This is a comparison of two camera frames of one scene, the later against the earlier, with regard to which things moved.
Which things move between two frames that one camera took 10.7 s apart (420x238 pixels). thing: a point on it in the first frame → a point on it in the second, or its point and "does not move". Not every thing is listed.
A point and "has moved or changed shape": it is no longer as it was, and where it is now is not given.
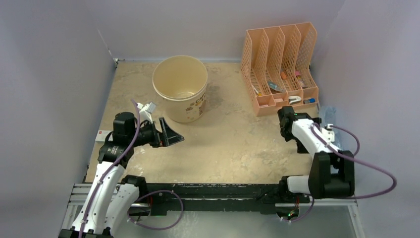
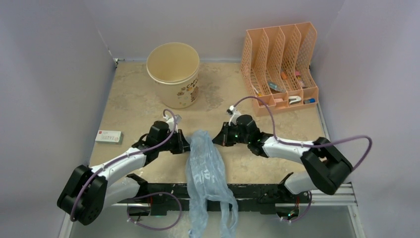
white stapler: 294,99 does not move
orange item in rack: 283,75 does not move
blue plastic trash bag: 327,114 → 206,179
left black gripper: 170,137 → 182,145
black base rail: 171,197 does not move
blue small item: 310,100 does not move
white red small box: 102,135 does not move
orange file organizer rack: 277,63 does not move
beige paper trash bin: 181,81 has moved or changed shape
